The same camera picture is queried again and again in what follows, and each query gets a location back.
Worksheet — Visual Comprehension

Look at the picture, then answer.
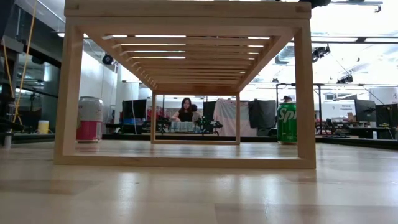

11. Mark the green Sprite can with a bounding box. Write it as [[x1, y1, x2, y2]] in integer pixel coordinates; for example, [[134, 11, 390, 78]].
[[277, 101, 298, 145]]

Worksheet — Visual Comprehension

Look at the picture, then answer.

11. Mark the silver and pink beverage can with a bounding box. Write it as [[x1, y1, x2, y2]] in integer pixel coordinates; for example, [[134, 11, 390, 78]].
[[76, 96, 104, 143]]

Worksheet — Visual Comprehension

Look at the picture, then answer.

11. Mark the wooden slatted shelf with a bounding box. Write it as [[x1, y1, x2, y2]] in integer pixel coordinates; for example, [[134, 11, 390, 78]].
[[52, 0, 317, 170]]

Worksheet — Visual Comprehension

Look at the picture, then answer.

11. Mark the black monitor panel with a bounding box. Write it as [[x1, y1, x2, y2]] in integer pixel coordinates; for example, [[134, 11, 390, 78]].
[[203, 101, 217, 133]]

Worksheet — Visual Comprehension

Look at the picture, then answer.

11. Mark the pink cloth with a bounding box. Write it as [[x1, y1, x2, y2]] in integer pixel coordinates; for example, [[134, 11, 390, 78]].
[[213, 98, 258, 137]]

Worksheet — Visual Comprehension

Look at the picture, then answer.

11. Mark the dark grey cloth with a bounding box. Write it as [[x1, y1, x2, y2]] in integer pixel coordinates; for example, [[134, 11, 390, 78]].
[[248, 99, 277, 129]]

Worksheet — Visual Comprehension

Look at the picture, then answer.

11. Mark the black computer monitor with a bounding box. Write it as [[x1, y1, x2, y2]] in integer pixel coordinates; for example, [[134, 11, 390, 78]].
[[354, 99, 377, 123], [121, 98, 147, 119], [375, 103, 398, 128]]

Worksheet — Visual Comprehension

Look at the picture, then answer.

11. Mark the black ceiling spotlight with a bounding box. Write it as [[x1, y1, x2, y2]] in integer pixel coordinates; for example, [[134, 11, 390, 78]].
[[336, 74, 354, 84], [312, 44, 331, 62]]

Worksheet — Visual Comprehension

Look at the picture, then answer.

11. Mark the white sign board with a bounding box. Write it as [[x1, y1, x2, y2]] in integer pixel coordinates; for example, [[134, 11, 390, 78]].
[[322, 100, 357, 121]]

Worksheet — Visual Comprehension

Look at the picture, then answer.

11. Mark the yellow container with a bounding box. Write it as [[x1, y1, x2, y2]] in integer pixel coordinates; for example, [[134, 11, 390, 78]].
[[37, 120, 50, 135]]

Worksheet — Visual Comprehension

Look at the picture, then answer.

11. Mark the dark office desk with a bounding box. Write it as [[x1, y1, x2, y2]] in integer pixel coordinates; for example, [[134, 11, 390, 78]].
[[329, 123, 398, 140]]

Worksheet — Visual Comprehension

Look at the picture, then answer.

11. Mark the ceiling light fixture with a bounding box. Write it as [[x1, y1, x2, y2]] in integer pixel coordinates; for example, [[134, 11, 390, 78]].
[[328, 0, 384, 14]]

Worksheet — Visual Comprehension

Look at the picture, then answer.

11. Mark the black table frame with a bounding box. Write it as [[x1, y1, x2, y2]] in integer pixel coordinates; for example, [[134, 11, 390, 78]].
[[0, 132, 398, 151]]

